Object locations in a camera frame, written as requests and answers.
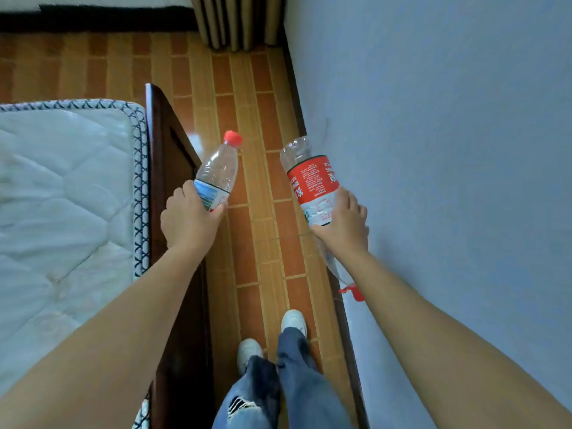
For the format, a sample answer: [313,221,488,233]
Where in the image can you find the person's right hand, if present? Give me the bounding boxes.
[310,187,370,265]

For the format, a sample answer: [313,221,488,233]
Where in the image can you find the person's left hand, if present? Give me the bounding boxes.
[160,180,227,260]

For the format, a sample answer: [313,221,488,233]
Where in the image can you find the clear bottle with scenic label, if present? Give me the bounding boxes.
[194,130,244,213]

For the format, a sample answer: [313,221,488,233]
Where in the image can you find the clear bottle with red label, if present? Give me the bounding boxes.
[280,136,366,303]

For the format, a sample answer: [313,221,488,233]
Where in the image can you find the person's left forearm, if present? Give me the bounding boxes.
[0,245,216,429]

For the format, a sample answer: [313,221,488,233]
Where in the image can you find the person's right forearm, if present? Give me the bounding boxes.
[339,249,572,429]

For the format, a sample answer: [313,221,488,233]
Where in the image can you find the person's right white shoe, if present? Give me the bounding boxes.
[280,309,308,339]

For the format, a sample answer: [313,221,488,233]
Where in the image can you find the person's white shoe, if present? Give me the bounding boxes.
[236,338,265,377]
[280,309,308,339]

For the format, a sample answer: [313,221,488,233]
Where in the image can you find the person's left white shoe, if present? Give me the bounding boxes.
[236,338,265,377]

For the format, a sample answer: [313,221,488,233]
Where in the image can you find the white quilted mattress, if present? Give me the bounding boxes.
[0,99,151,429]

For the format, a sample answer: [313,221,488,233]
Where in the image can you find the blue jeans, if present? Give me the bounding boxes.
[212,327,355,429]

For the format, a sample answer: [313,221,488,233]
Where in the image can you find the beige radiator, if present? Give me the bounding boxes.
[190,0,287,52]

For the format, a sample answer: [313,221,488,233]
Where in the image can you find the dark baseboard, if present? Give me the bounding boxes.
[0,4,200,33]

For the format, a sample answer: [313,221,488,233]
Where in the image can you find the dark wooden bed frame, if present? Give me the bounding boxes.
[145,83,216,429]

